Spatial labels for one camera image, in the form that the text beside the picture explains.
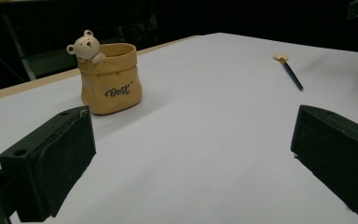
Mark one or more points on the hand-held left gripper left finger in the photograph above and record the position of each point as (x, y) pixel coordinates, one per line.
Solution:
(48, 161)

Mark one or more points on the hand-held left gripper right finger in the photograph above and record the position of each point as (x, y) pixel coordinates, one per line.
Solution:
(338, 149)

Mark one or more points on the dark blue pencil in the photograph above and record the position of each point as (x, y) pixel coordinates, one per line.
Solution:
(290, 73)

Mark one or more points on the yellow bear pen holder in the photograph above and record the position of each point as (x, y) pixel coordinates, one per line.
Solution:
(110, 82)

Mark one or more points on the metal stand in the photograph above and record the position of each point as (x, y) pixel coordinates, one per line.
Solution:
(18, 46)

